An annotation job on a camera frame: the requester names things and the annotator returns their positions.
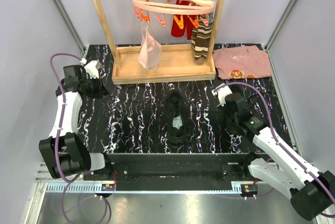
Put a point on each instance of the black shoe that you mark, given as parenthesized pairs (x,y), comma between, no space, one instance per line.
(234,126)
(175,112)

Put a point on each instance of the pink folded t-shirt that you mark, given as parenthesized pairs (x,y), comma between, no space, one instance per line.
(247,62)

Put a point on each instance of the black shoelace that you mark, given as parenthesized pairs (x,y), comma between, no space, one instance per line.
(142,103)

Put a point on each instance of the pink hanging bra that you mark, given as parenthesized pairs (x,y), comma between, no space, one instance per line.
(151,50)

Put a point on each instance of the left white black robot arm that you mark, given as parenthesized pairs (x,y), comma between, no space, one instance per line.
(63,152)

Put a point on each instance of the brown striped hanging sock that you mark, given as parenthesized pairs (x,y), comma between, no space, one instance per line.
(200,38)

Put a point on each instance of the black marble pattern mat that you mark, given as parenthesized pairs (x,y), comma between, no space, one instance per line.
(113,126)

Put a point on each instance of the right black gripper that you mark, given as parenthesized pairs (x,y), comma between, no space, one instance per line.
(223,108)

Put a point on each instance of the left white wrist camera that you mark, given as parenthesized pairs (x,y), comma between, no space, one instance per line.
(91,68)

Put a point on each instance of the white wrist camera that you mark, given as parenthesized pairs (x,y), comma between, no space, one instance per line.
(91,68)
(221,92)

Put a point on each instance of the right orange connector box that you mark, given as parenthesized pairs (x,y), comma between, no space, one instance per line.
(249,189)

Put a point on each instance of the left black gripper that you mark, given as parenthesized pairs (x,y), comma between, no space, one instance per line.
(100,91)

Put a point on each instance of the red hanging sock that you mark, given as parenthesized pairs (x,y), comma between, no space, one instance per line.
(179,26)

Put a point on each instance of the wooden drying rack frame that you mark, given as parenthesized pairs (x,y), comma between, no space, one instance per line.
(177,62)

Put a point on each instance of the left orange connector box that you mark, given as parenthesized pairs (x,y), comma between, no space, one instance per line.
(108,187)

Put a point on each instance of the pink round clip hanger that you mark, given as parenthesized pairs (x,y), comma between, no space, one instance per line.
(178,8)

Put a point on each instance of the orange connector box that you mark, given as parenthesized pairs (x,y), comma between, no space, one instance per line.
(108,187)
(249,189)

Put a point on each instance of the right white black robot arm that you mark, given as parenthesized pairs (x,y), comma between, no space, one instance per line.
(309,190)

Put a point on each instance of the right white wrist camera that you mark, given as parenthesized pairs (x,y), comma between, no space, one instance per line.
(221,92)

